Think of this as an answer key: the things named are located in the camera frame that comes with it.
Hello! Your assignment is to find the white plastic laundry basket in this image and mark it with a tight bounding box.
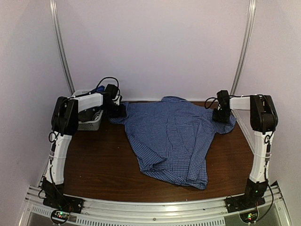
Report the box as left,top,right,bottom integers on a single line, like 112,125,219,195
73,89,103,131

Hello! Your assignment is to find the aluminium frame post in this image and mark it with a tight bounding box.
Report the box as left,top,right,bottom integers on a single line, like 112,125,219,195
230,0,257,95
49,0,75,94

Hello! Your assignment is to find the right aluminium frame post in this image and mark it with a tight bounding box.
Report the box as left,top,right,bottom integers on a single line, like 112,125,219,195
230,0,257,95

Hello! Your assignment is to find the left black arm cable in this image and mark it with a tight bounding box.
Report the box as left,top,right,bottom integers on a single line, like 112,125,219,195
96,76,121,95

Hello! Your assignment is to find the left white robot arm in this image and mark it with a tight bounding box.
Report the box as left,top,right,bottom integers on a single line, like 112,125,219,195
46,84,126,186

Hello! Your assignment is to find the aluminium front rail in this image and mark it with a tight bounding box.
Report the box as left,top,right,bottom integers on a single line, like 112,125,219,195
17,186,292,226

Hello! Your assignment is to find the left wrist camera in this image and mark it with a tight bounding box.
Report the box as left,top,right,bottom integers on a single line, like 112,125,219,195
113,94,122,105

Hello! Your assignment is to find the blue plaid long sleeve shirt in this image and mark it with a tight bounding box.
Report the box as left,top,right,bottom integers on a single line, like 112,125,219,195
110,97,236,190

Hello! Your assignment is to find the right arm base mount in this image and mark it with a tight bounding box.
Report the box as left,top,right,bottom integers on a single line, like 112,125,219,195
225,180,268,224

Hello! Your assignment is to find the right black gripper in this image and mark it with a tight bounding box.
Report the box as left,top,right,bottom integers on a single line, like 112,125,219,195
214,108,231,123

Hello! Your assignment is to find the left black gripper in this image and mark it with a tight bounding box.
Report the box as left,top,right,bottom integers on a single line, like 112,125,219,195
103,102,127,118

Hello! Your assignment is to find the left aluminium frame post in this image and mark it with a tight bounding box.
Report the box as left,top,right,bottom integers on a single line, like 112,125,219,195
49,0,75,94

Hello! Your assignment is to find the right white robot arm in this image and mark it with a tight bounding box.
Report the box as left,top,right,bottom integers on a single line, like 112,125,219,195
212,90,278,208

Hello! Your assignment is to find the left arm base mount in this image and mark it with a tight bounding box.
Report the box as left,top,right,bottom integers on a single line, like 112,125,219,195
41,180,84,214

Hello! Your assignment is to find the black shirt in basket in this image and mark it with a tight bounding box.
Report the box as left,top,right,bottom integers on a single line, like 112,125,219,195
78,107,102,123

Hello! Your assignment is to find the dark blue plaid shirt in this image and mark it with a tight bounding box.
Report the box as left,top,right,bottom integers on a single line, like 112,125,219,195
90,85,105,93

